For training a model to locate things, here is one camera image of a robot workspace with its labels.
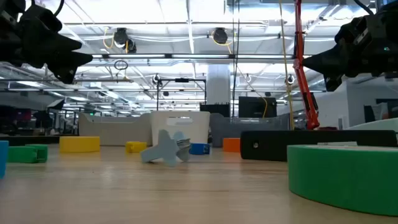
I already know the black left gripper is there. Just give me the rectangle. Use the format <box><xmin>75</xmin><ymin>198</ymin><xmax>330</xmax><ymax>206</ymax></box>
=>
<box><xmin>0</xmin><ymin>0</ymin><xmax>93</xmax><ymax>84</ymax></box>

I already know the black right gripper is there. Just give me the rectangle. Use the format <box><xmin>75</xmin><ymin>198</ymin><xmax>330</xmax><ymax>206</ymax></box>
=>
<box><xmin>303</xmin><ymin>0</ymin><xmax>398</xmax><ymax>92</ymax></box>

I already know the black stapler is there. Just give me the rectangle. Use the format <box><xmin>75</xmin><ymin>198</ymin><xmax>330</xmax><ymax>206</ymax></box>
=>
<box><xmin>240</xmin><ymin>129</ymin><xmax>398</xmax><ymax>162</ymax></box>

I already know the yellow tape roll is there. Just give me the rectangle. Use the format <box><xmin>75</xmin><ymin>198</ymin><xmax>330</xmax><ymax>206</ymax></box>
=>
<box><xmin>59</xmin><ymin>136</ymin><xmax>101</xmax><ymax>154</ymax></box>

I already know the green tape roll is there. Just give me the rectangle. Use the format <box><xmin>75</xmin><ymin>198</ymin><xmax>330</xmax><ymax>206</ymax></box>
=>
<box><xmin>287</xmin><ymin>142</ymin><xmax>398</xmax><ymax>217</ymax></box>

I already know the small green stapler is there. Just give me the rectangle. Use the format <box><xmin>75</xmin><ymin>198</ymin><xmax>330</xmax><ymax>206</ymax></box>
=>
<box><xmin>7</xmin><ymin>143</ymin><xmax>49</xmax><ymax>164</ymax></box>

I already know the blue tape roll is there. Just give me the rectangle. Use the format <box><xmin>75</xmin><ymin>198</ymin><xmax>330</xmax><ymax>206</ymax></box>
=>
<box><xmin>0</xmin><ymin>140</ymin><xmax>9</xmax><ymax>179</ymax></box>

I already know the orange tape roll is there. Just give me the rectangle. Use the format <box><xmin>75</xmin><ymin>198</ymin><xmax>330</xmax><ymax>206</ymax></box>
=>
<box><xmin>223</xmin><ymin>138</ymin><xmax>242</xmax><ymax>153</ymax></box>

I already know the small yellow stapler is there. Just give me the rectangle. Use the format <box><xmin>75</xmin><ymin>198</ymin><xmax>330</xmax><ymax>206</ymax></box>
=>
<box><xmin>125</xmin><ymin>141</ymin><xmax>147</xmax><ymax>154</ymax></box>

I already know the small blue stapler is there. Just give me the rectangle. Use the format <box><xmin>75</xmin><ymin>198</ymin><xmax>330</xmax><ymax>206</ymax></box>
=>
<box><xmin>188</xmin><ymin>142</ymin><xmax>211</xmax><ymax>156</ymax></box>

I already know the red desk lamp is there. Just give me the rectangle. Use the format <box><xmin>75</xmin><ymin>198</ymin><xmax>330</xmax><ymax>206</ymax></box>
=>
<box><xmin>293</xmin><ymin>0</ymin><xmax>338</xmax><ymax>131</ymax></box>

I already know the large black background screen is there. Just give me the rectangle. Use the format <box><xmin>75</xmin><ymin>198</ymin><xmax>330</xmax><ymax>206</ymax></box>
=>
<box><xmin>238</xmin><ymin>96</ymin><xmax>277</xmax><ymax>118</ymax></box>

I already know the dark translucent plastic bin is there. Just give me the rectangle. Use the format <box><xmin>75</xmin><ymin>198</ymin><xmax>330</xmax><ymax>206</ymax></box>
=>
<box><xmin>210</xmin><ymin>112</ymin><xmax>290</xmax><ymax>148</ymax></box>

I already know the light grey plastic bin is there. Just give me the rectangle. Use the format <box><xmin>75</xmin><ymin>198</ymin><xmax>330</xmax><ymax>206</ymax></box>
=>
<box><xmin>78</xmin><ymin>112</ymin><xmax>153</xmax><ymax>146</ymax></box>

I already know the white building column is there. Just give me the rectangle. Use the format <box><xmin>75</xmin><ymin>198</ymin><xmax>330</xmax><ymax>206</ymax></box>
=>
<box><xmin>206</xmin><ymin>64</ymin><xmax>231</xmax><ymax>105</ymax></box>

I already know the low black background box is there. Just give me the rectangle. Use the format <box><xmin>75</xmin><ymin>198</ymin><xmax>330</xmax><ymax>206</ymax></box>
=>
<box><xmin>200</xmin><ymin>103</ymin><xmax>231</xmax><ymax>118</ymax></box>

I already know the white plastic bin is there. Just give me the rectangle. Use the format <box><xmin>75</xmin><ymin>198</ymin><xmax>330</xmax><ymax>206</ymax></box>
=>
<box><xmin>150</xmin><ymin>111</ymin><xmax>211</xmax><ymax>146</ymax></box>

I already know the yellow hanging cord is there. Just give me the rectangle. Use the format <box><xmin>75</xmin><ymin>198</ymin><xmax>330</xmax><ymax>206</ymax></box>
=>
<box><xmin>278</xmin><ymin>0</ymin><xmax>295</xmax><ymax>131</ymax></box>

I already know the black ceiling cable reel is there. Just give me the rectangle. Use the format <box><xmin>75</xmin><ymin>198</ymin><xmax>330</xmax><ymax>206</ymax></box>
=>
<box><xmin>113</xmin><ymin>27</ymin><xmax>137</xmax><ymax>54</ymax></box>
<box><xmin>212</xmin><ymin>27</ymin><xmax>229</xmax><ymax>45</ymax></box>

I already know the black hanging cable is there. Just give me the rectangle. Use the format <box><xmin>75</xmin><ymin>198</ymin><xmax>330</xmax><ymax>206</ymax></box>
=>
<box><xmin>231</xmin><ymin>0</ymin><xmax>241</xmax><ymax>119</ymax></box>

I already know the black background rig frame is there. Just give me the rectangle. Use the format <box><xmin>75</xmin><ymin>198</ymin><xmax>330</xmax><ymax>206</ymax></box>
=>
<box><xmin>156</xmin><ymin>78</ymin><xmax>207</xmax><ymax>111</ymax></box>

